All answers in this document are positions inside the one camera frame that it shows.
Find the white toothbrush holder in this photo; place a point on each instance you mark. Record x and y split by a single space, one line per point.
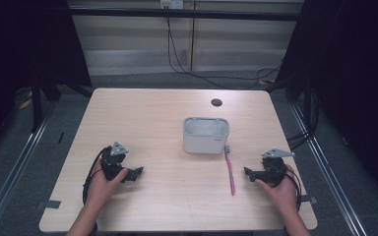
205 137

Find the black horizontal frame bar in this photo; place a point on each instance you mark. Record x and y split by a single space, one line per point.
183 13

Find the aluminium floor rail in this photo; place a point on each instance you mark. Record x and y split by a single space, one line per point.
13 170
328 177

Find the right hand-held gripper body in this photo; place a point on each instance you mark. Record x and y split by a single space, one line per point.
271 172

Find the person's left hand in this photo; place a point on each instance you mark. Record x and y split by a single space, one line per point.
101 187

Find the small black floor object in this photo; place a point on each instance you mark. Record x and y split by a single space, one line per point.
61 137

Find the white wall socket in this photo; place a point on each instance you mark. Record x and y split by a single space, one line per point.
172 4

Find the black metal stand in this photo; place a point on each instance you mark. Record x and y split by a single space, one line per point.
36 105

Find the person's right hand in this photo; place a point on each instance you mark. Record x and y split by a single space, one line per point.
283 193

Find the grey tape strip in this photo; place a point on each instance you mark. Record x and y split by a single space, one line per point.
50 204
309 199

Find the black curtain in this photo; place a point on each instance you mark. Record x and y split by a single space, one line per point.
23 46
351 65

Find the pink toothbrush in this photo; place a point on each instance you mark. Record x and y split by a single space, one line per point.
230 173

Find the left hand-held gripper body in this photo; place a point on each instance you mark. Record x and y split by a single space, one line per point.
112 163

